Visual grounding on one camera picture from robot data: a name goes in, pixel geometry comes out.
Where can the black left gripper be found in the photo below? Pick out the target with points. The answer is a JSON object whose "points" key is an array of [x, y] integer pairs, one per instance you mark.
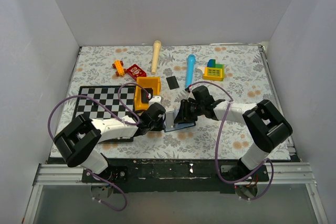
{"points": [[160, 127]]}

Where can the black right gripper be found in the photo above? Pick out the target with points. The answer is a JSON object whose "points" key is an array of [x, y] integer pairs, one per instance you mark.
{"points": [[184, 116]]}

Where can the black credit card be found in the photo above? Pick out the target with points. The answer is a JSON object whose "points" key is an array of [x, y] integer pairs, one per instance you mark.
{"points": [[172, 82]]}

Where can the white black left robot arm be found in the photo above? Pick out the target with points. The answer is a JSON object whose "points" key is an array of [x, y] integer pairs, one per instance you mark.
{"points": [[76, 142]]}

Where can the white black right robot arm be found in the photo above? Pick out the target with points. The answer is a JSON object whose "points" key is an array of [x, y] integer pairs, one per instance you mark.
{"points": [[267, 126]]}

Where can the yellow plastic bin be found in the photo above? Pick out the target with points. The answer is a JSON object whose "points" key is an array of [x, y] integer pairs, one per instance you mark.
{"points": [[147, 87]]}

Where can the red owl toy block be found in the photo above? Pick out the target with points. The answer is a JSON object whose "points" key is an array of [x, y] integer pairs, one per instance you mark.
{"points": [[135, 71]]}

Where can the yellow green toy brick house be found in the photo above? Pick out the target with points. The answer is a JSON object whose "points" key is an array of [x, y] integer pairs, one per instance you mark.
{"points": [[213, 71]]}

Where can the blue toy microphone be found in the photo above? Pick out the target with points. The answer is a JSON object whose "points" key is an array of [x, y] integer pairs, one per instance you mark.
{"points": [[191, 60]]}

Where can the yellow toy brick car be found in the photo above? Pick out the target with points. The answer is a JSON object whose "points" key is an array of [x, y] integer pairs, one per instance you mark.
{"points": [[120, 71]]}

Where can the black silver chessboard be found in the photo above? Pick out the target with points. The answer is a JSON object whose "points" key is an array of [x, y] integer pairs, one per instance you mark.
{"points": [[108, 96]]}

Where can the cream toy microphone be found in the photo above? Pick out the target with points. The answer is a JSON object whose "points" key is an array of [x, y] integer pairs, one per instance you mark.
{"points": [[155, 58]]}

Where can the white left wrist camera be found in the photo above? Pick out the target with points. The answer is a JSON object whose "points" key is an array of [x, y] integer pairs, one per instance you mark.
{"points": [[155, 99]]}

